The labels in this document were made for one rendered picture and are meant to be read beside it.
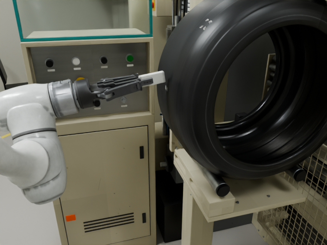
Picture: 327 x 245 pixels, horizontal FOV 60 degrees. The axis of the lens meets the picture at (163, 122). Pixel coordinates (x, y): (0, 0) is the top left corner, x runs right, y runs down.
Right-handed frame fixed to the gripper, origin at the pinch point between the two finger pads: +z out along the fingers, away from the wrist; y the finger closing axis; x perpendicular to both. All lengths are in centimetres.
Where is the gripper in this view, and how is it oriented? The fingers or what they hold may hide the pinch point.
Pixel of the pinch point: (152, 78)
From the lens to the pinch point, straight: 78.0
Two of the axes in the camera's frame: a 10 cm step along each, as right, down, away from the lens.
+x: 1.4, 8.9, 4.4
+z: 9.5, -2.4, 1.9
